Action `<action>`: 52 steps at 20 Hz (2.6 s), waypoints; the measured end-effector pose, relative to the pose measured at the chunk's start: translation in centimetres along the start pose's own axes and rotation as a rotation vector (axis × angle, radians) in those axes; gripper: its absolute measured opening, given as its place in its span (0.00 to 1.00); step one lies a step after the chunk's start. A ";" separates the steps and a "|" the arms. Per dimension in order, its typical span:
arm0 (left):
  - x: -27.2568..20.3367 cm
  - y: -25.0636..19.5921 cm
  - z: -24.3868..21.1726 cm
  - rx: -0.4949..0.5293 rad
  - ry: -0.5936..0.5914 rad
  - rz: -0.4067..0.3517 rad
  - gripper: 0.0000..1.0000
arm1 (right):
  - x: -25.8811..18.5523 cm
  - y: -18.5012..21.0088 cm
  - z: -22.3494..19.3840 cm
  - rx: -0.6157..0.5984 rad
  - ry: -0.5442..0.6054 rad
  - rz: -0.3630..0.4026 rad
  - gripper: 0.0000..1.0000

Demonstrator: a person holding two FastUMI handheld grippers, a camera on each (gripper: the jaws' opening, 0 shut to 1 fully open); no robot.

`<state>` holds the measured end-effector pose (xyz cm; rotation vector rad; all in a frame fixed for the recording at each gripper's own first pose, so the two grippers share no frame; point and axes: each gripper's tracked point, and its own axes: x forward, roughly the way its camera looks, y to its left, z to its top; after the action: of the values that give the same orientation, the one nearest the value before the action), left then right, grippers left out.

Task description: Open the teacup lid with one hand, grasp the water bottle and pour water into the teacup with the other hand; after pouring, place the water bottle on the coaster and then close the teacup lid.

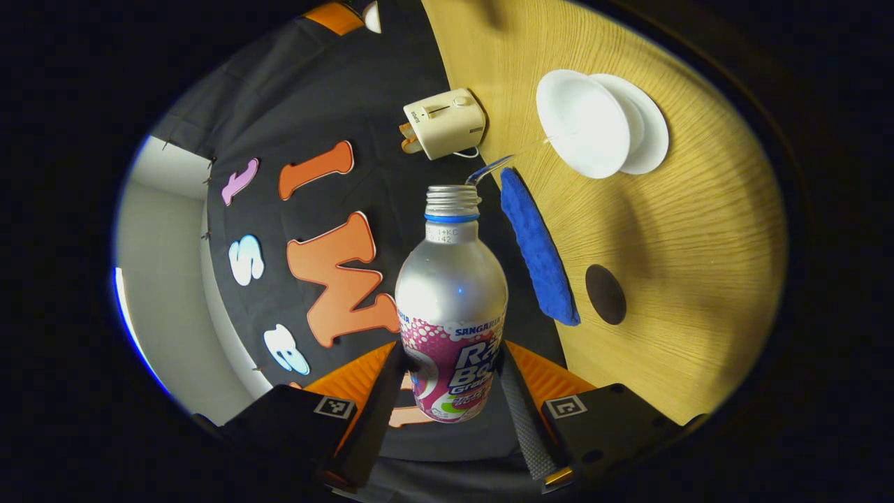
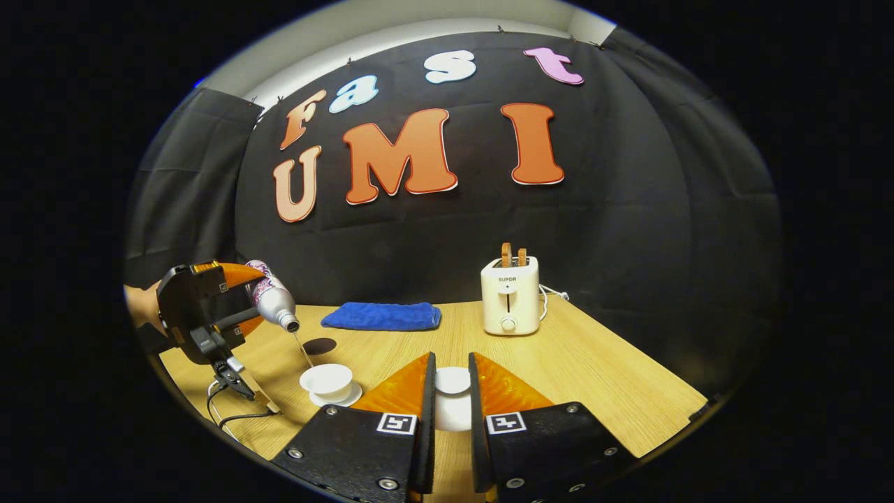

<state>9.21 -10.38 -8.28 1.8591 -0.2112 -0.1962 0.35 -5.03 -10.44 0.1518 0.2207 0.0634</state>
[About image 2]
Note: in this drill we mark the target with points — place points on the white teacup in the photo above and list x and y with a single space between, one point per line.
326 381

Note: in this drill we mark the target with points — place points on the white teacup lid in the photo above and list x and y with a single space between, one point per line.
452 412

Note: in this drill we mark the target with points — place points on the white saucer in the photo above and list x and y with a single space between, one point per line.
347 398

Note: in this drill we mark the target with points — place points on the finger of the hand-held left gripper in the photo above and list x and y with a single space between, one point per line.
237 274
241 320

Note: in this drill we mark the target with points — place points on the silver water bottle red label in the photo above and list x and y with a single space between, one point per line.
272 297

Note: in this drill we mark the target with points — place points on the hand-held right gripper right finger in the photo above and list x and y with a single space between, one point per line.
477 433

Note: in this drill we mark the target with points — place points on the blue towel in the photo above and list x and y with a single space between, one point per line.
380 316

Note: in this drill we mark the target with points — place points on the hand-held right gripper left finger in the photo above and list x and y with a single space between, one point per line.
427 433

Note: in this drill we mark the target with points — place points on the black backdrop cloth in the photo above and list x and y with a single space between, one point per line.
594 230

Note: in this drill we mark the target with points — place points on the dark round coaster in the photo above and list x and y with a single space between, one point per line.
320 346

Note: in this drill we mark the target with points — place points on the white toaster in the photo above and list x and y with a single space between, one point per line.
510 300

